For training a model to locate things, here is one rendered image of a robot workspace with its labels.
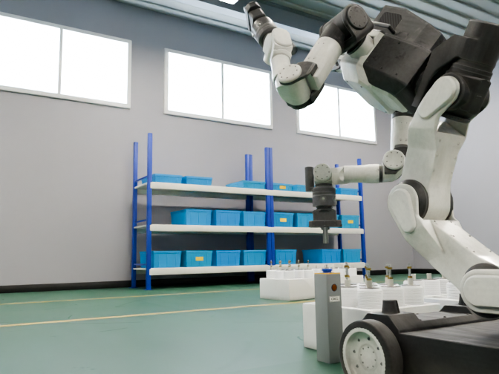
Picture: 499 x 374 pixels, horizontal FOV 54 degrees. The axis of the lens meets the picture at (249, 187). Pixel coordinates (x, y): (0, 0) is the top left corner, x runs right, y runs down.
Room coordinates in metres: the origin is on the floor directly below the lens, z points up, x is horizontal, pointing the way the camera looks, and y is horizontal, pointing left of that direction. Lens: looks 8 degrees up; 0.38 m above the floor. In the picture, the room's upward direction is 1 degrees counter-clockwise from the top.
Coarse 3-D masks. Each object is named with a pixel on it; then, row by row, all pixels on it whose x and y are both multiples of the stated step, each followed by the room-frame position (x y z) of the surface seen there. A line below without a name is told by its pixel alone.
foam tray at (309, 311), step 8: (304, 304) 2.09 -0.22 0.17; (312, 304) 2.05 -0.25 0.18; (424, 304) 1.96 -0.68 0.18; (432, 304) 1.97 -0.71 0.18; (304, 312) 2.09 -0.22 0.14; (312, 312) 2.05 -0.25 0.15; (344, 312) 1.90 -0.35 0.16; (352, 312) 1.86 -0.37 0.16; (360, 312) 1.82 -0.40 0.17; (368, 312) 1.79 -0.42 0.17; (416, 312) 1.91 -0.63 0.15; (304, 320) 2.09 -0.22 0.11; (312, 320) 2.05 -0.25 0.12; (344, 320) 1.90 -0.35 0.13; (352, 320) 1.86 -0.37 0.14; (304, 328) 2.10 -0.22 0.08; (312, 328) 2.06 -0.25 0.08; (344, 328) 1.90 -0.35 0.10; (304, 336) 2.10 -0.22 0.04; (312, 336) 2.06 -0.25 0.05; (304, 344) 2.10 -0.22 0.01; (312, 344) 2.06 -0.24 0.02
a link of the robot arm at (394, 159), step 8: (392, 120) 1.80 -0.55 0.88; (400, 120) 1.76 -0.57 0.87; (408, 120) 1.76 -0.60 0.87; (392, 128) 1.79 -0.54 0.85; (400, 128) 1.76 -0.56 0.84; (392, 136) 1.78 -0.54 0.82; (400, 136) 1.75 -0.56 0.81; (392, 144) 1.77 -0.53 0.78; (400, 144) 1.75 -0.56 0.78; (392, 152) 1.72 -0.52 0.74; (400, 152) 1.72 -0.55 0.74; (384, 160) 1.73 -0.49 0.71; (392, 160) 1.72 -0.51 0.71; (400, 160) 1.71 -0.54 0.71; (392, 168) 1.72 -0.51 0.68; (400, 176) 1.82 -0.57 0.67
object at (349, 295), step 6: (342, 288) 1.95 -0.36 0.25; (348, 288) 1.94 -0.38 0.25; (354, 288) 1.95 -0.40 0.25; (342, 294) 1.95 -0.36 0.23; (348, 294) 1.94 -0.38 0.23; (354, 294) 1.94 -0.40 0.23; (342, 300) 1.95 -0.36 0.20; (348, 300) 1.94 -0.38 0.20; (354, 300) 1.94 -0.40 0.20; (348, 306) 1.94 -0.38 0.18
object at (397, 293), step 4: (380, 288) 1.94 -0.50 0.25; (384, 288) 1.92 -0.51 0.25; (388, 288) 1.91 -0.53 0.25; (392, 288) 1.91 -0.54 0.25; (396, 288) 1.91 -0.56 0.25; (400, 288) 1.92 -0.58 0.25; (384, 292) 1.92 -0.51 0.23; (388, 292) 1.91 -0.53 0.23; (392, 292) 1.90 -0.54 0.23; (396, 292) 1.90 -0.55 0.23; (400, 292) 1.91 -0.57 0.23; (384, 296) 1.92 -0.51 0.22; (388, 296) 1.91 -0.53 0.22; (392, 296) 1.90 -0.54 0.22; (396, 296) 1.90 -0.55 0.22; (400, 296) 1.91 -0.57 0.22; (400, 300) 1.91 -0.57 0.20; (404, 300) 1.93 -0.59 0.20; (400, 304) 1.91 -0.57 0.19; (404, 304) 1.93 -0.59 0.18
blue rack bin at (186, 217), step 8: (176, 216) 6.53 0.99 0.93; (184, 216) 6.32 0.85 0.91; (192, 216) 6.32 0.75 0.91; (200, 216) 6.39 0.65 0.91; (208, 216) 6.45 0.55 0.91; (176, 224) 6.54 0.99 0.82; (184, 224) 6.33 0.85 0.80; (192, 224) 6.33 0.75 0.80; (200, 224) 6.39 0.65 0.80; (208, 224) 6.45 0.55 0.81
